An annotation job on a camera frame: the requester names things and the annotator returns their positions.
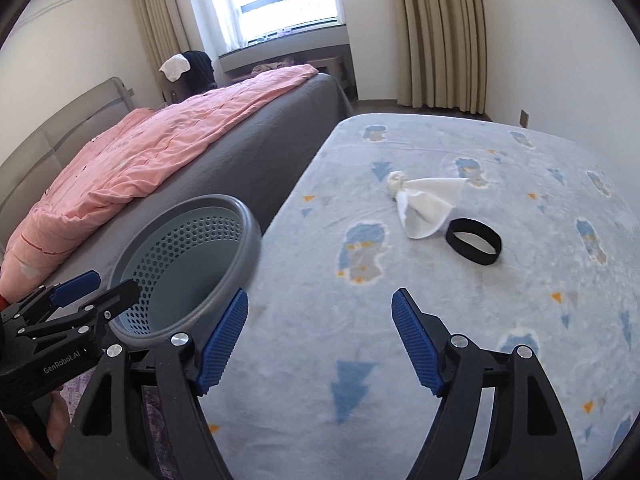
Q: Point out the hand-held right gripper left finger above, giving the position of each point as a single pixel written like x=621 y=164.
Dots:
x=222 y=345

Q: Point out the white knotted cloth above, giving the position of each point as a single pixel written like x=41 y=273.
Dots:
x=425 y=205

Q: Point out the grey bed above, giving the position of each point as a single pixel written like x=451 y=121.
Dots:
x=260 y=140

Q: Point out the chair with white cloth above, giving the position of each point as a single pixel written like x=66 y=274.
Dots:
x=200 y=72

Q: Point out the beige curtain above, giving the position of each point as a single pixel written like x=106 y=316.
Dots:
x=160 y=10
x=442 y=35

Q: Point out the grey perforated basket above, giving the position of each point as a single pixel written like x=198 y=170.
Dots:
x=185 y=270

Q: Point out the white stool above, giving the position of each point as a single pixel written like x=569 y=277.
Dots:
x=332 y=72

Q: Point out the grey headboard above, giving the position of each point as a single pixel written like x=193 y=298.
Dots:
x=55 y=130

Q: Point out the grey window sill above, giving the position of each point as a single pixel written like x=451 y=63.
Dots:
x=285 y=45

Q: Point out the pink quilt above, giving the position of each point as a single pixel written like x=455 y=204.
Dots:
x=150 y=145

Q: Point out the black elastic band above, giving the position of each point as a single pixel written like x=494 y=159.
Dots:
x=455 y=245

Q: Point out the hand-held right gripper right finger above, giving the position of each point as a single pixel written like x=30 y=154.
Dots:
x=412 y=340

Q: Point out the light blue printed blanket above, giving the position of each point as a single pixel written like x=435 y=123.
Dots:
x=350 y=360

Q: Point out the wall outlet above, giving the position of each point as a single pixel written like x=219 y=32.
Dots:
x=524 y=118

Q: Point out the white cloth on chair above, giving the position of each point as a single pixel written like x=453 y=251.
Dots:
x=175 y=66

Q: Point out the purple fluffy cloth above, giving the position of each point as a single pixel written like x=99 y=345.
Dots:
x=151 y=410

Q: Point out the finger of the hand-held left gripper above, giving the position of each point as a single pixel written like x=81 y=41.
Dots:
x=110 y=300
x=75 y=287

